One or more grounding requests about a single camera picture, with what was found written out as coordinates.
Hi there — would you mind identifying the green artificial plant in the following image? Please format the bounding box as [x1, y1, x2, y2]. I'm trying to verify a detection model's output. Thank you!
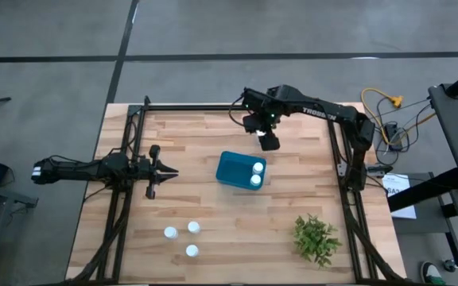
[293, 213, 344, 269]

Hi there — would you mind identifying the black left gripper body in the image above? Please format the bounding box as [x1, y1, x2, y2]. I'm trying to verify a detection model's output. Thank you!
[136, 145, 164, 200]

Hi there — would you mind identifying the black aluminium table frame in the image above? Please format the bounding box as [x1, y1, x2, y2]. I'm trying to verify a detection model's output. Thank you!
[68, 95, 407, 285]

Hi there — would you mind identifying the white paper sheet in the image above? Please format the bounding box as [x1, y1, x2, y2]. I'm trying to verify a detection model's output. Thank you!
[380, 172, 417, 220]

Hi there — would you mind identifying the black power strip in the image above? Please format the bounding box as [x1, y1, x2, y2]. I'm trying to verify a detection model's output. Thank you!
[383, 122, 406, 152]

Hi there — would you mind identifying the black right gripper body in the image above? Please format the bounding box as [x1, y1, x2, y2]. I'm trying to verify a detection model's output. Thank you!
[243, 87, 281, 152]

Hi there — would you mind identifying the yellow extension cable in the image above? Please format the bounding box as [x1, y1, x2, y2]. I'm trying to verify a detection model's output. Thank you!
[360, 87, 437, 134]

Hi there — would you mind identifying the person's shoe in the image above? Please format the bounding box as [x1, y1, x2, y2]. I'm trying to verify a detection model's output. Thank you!
[420, 261, 447, 286]

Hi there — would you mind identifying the black metal stand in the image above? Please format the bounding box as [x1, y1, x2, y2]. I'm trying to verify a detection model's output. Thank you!
[0, 182, 39, 286]

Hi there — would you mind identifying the teal plastic basket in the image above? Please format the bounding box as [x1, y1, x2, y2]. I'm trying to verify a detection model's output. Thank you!
[215, 150, 268, 191]

